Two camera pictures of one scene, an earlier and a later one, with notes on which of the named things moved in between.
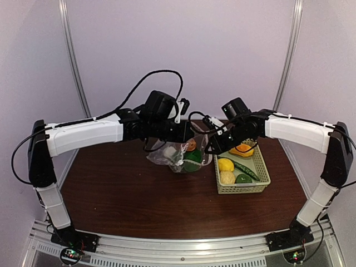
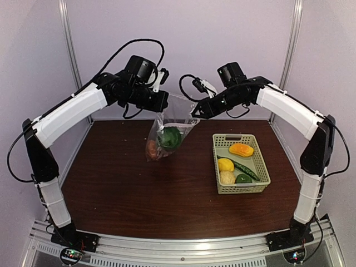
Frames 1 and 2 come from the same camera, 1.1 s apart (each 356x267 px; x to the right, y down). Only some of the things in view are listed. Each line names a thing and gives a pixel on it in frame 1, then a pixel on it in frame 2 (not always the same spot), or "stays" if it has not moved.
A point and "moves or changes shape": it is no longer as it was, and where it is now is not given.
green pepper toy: x=242 y=178 stays
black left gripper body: x=160 y=130 to x=138 y=97
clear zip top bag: x=191 y=156 moves or changes shape
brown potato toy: x=191 y=144 to x=152 y=149
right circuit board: x=296 y=256 stays
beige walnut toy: x=227 y=177 stays
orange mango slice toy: x=242 y=149 stays
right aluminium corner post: x=295 y=28 stays
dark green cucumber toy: x=246 y=171 stays
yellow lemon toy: x=225 y=164 stays
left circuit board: x=70 y=256 stays
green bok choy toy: x=192 y=160 moves or changes shape
